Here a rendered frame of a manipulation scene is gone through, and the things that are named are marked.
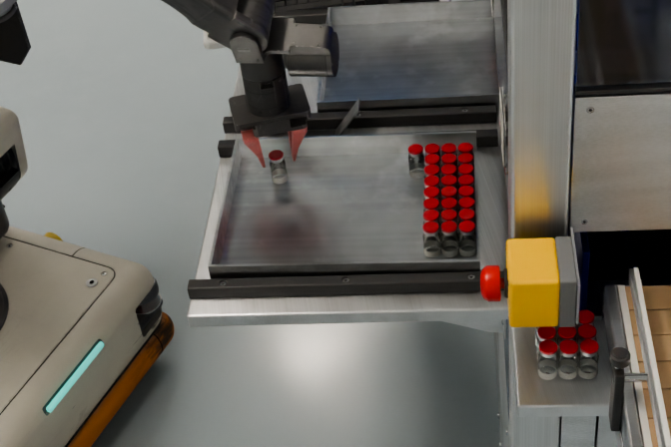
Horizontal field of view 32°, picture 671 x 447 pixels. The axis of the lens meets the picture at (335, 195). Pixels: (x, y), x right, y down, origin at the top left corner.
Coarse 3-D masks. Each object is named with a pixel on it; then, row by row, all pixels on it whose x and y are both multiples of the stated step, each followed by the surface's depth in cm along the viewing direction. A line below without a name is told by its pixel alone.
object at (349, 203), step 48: (240, 144) 169; (288, 144) 168; (336, 144) 168; (384, 144) 167; (240, 192) 165; (288, 192) 164; (336, 192) 163; (384, 192) 162; (240, 240) 157; (288, 240) 156; (336, 240) 155; (384, 240) 154
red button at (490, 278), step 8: (488, 272) 130; (496, 272) 129; (480, 280) 130; (488, 280) 129; (496, 280) 129; (480, 288) 130; (488, 288) 129; (496, 288) 129; (488, 296) 130; (496, 296) 129
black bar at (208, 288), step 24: (192, 288) 149; (216, 288) 148; (240, 288) 148; (264, 288) 148; (288, 288) 148; (312, 288) 147; (336, 288) 147; (360, 288) 147; (384, 288) 147; (408, 288) 146; (432, 288) 146; (456, 288) 146
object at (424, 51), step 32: (480, 0) 190; (352, 32) 193; (384, 32) 192; (416, 32) 191; (448, 32) 190; (480, 32) 189; (352, 64) 186; (384, 64) 185; (416, 64) 184; (448, 64) 183; (480, 64) 182; (320, 96) 175; (352, 96) 179; (384, 96) 178; (416, 96) 178; (448, 96) 171; (480, 96) 171
